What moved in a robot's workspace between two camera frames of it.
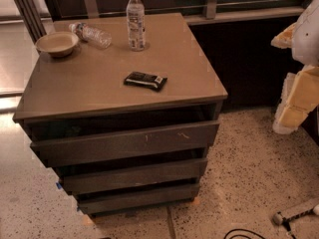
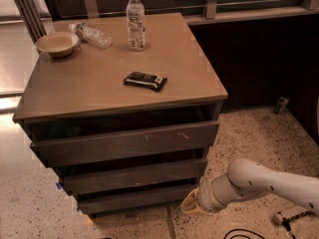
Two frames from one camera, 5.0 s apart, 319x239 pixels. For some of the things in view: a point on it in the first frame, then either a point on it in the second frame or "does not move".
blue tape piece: x=59 y=186 does not move
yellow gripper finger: x=284 y=39 -> x=189 y=204
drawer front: x=169 y=196 does not move
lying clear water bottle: x=91 y=35 does not move
